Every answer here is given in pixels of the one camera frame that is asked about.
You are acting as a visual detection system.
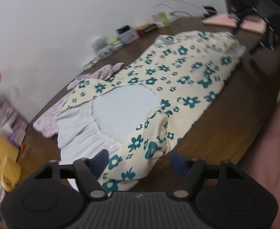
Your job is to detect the cream teal flower garment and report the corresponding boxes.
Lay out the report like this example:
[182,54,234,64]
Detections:
[57,31,246,193]

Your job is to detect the pink floral garment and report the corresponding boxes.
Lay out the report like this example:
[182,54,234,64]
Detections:
[33,63,123,138]

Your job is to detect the yellow bag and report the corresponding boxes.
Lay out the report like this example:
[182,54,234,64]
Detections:
[0,134,22,192]

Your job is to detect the white letter blocks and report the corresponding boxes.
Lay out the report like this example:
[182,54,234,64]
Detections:
[83,57,99,71]

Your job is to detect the white robot speaker figure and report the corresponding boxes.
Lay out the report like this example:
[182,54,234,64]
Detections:
[92,36,113,60]

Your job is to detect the stack of small packets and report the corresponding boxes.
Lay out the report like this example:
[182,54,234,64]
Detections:
[108,38,124,51]

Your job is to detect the white floral tin box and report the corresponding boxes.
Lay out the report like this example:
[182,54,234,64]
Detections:
[118,28,139,45]

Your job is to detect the black charger block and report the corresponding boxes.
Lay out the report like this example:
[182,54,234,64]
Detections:
[116,25,131,35]

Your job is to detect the red black box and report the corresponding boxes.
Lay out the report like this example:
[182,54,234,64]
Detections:
[136,23,157,36]

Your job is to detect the green spray bottle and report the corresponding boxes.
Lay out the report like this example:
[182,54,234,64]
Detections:
[159,12,170,27]

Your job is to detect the pink laptop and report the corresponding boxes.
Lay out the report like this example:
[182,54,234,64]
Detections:
[201,14,266,34]

